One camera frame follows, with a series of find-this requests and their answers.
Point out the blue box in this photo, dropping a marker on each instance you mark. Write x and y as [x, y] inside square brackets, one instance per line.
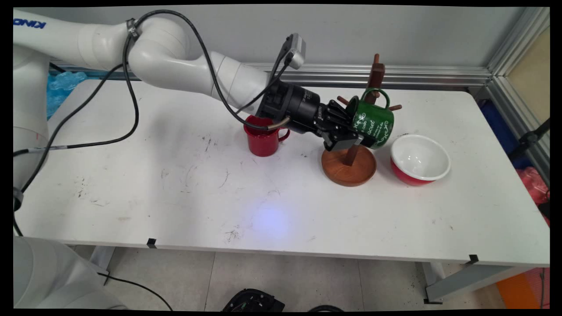
[498, 127]

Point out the green mug with white print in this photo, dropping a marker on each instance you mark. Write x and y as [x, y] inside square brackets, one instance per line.
[373, 125]

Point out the orange red floor mat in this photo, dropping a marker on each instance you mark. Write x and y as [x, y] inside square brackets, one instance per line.
[520, 289]

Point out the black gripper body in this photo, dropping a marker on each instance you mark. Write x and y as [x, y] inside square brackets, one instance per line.
[305, 109]

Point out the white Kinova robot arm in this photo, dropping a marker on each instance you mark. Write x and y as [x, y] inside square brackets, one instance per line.
[167, 52]

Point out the wooden mug tree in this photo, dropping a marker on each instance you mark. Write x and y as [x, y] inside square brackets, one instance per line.
[349, 169]

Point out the red plastic bag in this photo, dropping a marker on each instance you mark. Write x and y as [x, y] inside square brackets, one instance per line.
[533, 184]

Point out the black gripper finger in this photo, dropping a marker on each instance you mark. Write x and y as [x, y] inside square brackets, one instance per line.
[340, 113]
[342, 139]

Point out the red ceramic mug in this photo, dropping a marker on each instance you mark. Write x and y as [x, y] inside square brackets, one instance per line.
[262, 142]

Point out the grey table leg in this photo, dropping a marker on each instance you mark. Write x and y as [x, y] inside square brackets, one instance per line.
[465, 281]
[103, 259]

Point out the black tape marker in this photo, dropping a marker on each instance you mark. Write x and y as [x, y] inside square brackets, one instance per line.
[473, 259]
[151, 242]

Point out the blue plastic bag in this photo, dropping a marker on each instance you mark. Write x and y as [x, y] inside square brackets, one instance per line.
[61, 87]

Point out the red bowl with white inside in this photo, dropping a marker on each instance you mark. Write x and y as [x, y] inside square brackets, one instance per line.
[419, 158]

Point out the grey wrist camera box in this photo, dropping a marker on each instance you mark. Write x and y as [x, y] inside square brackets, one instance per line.
[297, 50]

